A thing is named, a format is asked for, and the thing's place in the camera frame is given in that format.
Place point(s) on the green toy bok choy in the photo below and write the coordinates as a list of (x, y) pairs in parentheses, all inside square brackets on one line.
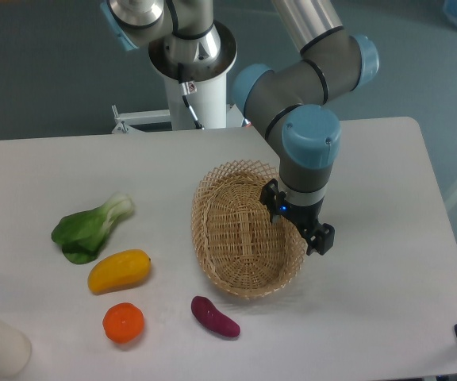
[(82, 235)]

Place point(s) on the woven wicker basket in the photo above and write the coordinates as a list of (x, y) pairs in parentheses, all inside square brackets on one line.
[(240, 250)]

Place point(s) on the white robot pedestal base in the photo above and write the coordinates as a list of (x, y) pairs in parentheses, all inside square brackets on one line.
[(194, 74)]

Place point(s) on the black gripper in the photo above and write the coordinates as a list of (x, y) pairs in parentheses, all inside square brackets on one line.
[(318, 237)]

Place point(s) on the orange toy tangerine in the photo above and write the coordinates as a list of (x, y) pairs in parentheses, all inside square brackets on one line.
[(123, 323)]

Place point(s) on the yellow toy mango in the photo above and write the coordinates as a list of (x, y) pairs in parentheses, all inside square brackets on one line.
[(118, 271)]

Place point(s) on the purple toy sweet potato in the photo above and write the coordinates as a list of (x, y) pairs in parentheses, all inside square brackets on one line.
[(212, 319)]

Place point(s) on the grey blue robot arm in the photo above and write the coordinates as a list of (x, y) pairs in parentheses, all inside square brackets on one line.
[(286, 107)]

